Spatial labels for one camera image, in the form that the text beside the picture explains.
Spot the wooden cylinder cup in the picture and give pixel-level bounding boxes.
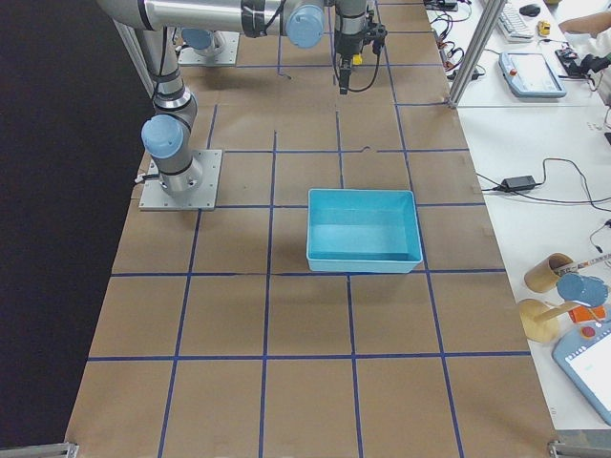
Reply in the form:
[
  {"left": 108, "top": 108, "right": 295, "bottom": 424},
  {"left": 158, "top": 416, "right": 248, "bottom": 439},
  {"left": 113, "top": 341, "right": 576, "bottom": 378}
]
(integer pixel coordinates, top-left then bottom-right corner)
[
  {"left": 517, "top": 299, "right": 579, "bottom": 344},
  {"left": 523, "top": 253, "right": 573, "bottom": 293}
]

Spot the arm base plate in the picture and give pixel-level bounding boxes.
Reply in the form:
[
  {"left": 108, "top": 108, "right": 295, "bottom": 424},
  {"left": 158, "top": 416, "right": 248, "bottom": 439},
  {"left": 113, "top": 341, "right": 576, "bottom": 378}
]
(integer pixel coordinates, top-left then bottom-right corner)
[
  {"left": 178, "top": 29, "right": 240, "bottom": 67},
  {"left": 138, "top": 150, "right": 223, "bottom": 211}
]

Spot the white keyboard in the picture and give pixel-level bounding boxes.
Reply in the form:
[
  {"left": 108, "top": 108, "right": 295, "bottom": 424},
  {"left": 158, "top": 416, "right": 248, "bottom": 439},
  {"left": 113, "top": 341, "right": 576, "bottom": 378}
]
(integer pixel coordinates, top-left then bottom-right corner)
[{"left": 496, "top": 2, "right": 535, "bottom": 43}]

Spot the orange small object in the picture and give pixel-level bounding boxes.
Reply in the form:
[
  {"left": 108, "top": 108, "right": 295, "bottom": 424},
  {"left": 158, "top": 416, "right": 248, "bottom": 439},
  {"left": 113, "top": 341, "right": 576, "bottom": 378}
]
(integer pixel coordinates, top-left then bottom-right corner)
[{"left": 568, "top": 305, "right": 607, "bottom": 323}]

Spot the black computer mouse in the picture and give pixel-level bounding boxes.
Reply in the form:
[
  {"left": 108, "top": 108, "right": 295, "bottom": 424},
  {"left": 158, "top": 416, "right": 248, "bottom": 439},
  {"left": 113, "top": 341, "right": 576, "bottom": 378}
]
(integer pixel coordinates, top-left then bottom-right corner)
[{"left": 518, "top": 4, "right": 540, "bottom": 17}]

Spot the near teach pendant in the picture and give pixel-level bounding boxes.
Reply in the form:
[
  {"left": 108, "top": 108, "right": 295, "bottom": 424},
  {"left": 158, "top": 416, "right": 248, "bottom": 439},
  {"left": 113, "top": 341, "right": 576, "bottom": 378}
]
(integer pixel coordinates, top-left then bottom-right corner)
[{"left": 552, "top": 320, "right": 610, "bottom": 426}]

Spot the blue plastic cup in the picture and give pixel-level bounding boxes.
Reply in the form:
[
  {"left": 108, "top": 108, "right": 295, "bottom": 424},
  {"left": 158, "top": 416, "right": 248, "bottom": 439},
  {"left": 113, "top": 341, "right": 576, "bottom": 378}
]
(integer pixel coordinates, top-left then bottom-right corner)
[{"left": 557, "top": 273, "right": 609, "bottom": 307}]

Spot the lower wooden cylinder cup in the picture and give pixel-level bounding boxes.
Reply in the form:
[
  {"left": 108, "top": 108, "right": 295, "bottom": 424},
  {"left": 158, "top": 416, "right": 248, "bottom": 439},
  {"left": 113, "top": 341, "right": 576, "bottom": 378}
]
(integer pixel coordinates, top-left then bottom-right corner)
[{"left": 517, "top": 299, "right": 579, "bottom": 344}]

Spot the person forearm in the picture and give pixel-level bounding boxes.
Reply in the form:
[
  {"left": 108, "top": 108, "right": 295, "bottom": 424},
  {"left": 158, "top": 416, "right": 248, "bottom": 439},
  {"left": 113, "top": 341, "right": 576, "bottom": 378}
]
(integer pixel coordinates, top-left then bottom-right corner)
[{"left": 558, "top": 10, "right": 610, "bottom": 36}]

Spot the far teach pendant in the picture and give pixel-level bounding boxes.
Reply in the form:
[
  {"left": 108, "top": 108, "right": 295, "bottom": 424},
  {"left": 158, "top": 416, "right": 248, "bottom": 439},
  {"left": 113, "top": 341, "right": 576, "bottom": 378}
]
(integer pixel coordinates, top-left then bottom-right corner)
[{"left": 498, "top": 52, "right": 567, "bottom": 98}]

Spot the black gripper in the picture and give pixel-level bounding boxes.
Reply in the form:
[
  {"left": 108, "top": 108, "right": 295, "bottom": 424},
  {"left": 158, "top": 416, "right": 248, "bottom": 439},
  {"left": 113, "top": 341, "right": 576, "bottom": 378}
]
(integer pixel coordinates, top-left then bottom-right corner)
[{"left": 334, "top": 22, "right": 386, "bottom": 94}]

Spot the aluminium frame post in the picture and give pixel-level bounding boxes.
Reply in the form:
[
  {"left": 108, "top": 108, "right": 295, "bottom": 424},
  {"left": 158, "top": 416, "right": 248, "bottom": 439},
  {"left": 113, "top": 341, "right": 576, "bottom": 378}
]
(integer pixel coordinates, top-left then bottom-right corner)
[{"left": 447, "top": 0, "right": 505, "bottom": 108}]

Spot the light blue plastic bin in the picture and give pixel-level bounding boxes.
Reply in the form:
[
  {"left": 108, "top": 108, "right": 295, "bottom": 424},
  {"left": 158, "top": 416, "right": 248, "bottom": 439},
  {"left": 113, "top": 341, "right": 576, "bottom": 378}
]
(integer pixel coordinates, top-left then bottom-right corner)
[{"left": 306, "top": 189, "right": 423, "bottom": 274}]

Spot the aluminium corner bracket right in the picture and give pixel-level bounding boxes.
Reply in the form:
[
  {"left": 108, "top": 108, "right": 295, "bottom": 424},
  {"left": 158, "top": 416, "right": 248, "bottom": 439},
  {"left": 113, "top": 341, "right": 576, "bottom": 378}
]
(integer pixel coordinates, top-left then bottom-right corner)
[{"left": 547, "top": 441, "right": 611, "bottom": 458}]

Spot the upper wooden cylinder cup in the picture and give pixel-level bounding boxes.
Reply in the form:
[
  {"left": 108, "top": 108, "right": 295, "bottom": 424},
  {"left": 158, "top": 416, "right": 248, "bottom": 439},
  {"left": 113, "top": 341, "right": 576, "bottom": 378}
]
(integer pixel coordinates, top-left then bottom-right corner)
[{"left": 523, "top": 253, "right": 573, "bottom": 293}]

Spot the aluminium corner bracket left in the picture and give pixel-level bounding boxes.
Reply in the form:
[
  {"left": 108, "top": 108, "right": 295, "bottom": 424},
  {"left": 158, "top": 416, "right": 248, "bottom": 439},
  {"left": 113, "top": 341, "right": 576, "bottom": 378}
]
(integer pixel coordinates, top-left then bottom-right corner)
[{"left": 0, "top": 442, "right": 79, "bottom": 458}]

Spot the black power adapter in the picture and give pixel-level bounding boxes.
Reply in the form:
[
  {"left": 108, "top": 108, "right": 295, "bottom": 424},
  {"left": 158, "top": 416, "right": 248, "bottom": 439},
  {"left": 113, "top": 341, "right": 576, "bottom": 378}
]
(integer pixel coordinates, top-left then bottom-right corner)
[{"left": 499, "top": 176, "right": 537, "bottom": 192}]

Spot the aluminium corner bracket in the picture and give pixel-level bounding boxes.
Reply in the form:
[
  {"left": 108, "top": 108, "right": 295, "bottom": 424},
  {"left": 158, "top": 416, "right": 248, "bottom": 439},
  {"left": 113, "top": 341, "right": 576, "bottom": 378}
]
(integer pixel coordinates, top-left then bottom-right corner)
[
  {"left": 547, "top": 441, "right": 611, "bottom": 458},
  {"left": 0, "top": 442, "right": 79, "bottom": 458}
]

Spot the teach pendant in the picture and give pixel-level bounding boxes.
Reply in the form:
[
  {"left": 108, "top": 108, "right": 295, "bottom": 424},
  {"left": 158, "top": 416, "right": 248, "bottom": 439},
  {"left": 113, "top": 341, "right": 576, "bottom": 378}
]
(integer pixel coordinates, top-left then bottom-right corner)
[
  {"left": 498, "top": 52, "right": 567, "bottom": 98},
  {"left": 552, "top": 320, "right": 610, "bottom": 426}
]

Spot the small yellow toy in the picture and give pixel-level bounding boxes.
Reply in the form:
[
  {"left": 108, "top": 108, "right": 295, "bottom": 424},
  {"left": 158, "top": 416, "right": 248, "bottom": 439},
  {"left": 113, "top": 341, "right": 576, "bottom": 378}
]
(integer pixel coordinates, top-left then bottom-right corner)
[{"left": 537, "top": 20, "right": 551, "bottom": 37}]

